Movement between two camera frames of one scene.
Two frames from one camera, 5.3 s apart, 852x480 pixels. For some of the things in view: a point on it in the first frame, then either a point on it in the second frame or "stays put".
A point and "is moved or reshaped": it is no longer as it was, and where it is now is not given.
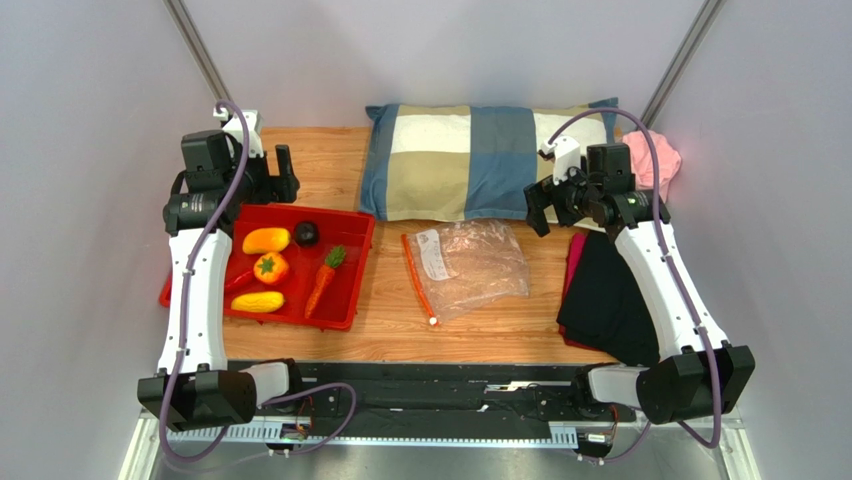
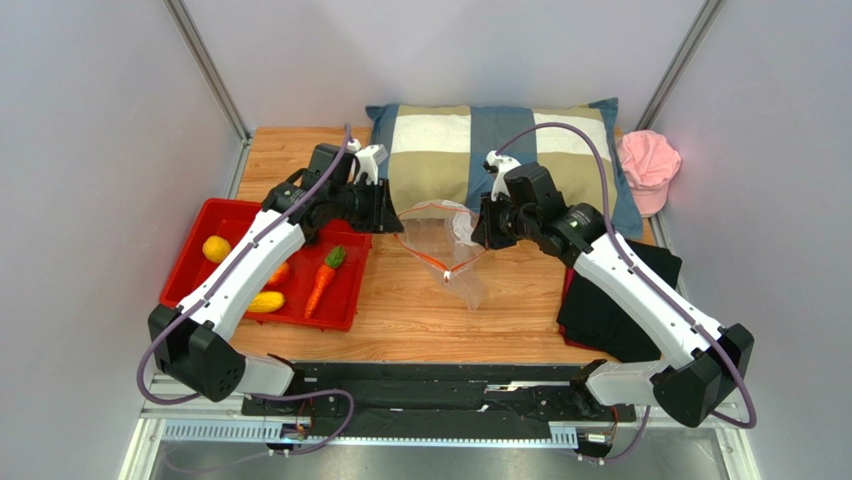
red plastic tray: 296,265 stays put
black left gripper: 274,189 -> 383,217
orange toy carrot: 324,276 stays put
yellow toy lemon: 259,302 stays put
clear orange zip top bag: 463,266 is moved or reshaped
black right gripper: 552,202 -> 490,224
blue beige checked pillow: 429,162 stays put
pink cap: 668,160 stays put
